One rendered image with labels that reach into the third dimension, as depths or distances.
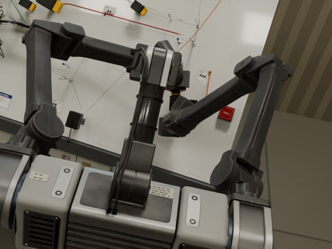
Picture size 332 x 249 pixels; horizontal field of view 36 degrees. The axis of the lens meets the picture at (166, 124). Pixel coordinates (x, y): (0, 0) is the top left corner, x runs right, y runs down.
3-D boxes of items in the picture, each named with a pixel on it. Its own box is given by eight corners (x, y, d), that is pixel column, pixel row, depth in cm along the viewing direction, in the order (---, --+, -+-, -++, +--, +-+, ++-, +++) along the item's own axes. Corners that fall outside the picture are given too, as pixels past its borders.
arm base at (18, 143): (-10, 186, 111) (-11, 145, 103) (3, 161, 117) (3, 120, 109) (31, 194, 111) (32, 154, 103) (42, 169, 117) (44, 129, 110)
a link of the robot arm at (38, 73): (16, 31, 144) (32, 6, 139) (60, 49, 152) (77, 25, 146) (12, 158, 116) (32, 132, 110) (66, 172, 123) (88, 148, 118)
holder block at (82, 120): (66, 140, 203) (60, 141, 194) (76, 110, 203) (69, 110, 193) (78, 144, 203) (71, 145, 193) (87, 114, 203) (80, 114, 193)
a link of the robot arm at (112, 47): (47, 59, 146) (66, 32, 140) (42, 44, 149) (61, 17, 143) (159, 83, 175) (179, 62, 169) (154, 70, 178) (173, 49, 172)
